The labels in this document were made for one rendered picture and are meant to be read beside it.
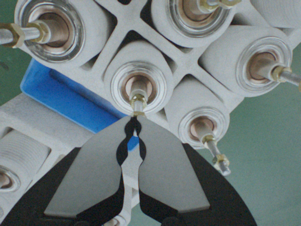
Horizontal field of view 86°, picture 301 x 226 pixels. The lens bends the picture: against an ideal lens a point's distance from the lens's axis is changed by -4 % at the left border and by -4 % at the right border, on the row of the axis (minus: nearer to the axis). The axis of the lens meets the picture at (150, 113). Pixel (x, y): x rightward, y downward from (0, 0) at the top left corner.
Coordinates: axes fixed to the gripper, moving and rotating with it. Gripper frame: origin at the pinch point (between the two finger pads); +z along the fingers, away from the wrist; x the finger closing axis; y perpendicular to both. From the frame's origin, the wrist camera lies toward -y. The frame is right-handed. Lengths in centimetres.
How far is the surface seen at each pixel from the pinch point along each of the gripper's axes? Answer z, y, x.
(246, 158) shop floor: 35, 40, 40
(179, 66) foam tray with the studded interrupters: 17.2, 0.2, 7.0
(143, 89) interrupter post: 7.6, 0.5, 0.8
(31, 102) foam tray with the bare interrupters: 24.0, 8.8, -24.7
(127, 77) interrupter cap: 9.8, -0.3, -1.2
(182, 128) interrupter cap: 9.8, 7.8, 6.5
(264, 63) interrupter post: 8.7, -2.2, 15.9
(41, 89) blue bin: 27.2, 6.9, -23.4
